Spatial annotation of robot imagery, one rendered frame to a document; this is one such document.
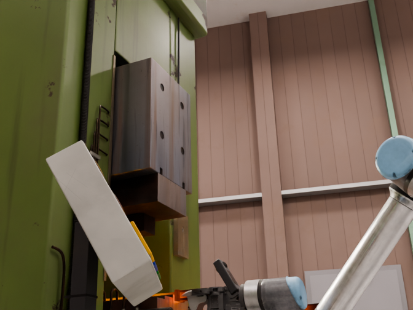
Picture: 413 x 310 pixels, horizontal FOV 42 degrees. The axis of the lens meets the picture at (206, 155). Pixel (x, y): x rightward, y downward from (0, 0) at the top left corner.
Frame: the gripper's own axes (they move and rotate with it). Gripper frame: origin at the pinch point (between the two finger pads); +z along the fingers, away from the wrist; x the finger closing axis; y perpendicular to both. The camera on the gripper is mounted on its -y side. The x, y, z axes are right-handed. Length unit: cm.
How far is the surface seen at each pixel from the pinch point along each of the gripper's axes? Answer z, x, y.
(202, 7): 13, 45, -143
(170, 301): 3.0, -4.3, 2.5
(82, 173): -14, -73, -13
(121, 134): 15, -17, -50
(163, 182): 3.4, -9.1, -33.9
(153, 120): 4, -16, -53
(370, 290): 29, 642, -83
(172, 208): 3.3, -2.8, -27.2
